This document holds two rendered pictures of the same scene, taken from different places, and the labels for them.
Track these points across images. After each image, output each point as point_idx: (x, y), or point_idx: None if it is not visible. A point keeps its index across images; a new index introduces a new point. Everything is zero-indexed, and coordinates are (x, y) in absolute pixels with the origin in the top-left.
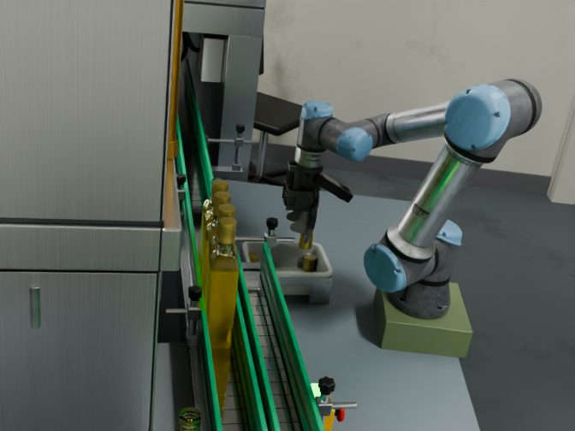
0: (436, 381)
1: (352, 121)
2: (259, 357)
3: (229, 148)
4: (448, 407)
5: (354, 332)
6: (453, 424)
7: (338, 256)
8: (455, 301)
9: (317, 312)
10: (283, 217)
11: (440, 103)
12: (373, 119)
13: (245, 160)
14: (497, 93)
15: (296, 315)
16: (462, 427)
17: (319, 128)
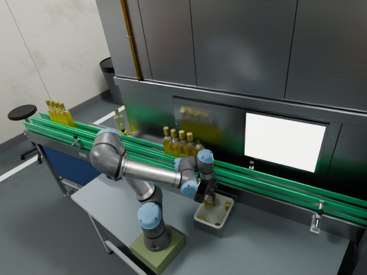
0: (131, 232)
1: (189, 163)
2: (145, 150)
3: (360, 246)
4: (120, 226)
5: (172, 224)
6: (115, 221)
7: (228, 257)
8: (147, 255)
9: (191, 219)
10: (282, 256)
11: (148, 165)
12: (186, 171)
13: (357, 261)
14: (99, 132)
15: (193, 211)
16: (112, 223)
17: (209, 168)
